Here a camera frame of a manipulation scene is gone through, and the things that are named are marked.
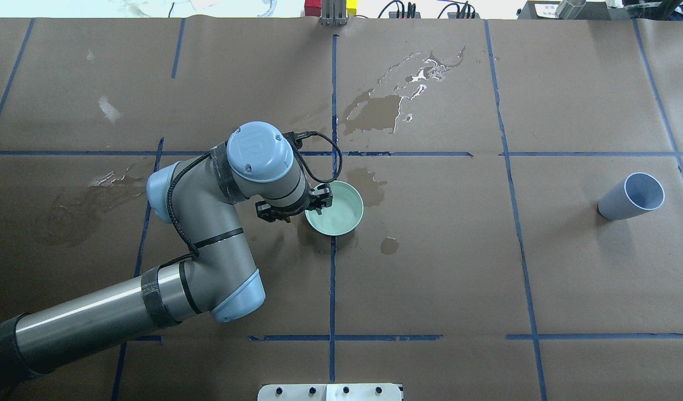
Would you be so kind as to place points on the black orange connector upper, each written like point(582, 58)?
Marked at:
point(399, 10)

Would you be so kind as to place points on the red blue yellow cube block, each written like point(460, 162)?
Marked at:
point(313, 8)

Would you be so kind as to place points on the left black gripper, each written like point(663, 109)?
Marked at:
point(320, 194)

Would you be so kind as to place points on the black orange connector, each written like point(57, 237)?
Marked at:
point(399, 10)
point(458, 10)

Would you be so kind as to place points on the steel cylinder weight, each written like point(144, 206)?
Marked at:
point(569, 9)

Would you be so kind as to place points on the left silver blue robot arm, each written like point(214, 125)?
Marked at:
point(216, 273)

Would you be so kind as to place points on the mint green bowl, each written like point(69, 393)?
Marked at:
point(344, 215)

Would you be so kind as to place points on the black table clamp plate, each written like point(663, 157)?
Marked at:
point(593, 10)

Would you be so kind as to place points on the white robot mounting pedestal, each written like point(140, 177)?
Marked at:
point(332, 391)

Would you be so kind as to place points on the light blue plastic cup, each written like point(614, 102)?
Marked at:
point(636, 195)

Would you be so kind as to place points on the aluminium frame post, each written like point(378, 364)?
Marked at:
point(334, 13)

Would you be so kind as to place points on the black orange connector lower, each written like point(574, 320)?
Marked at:
point(458, 10)

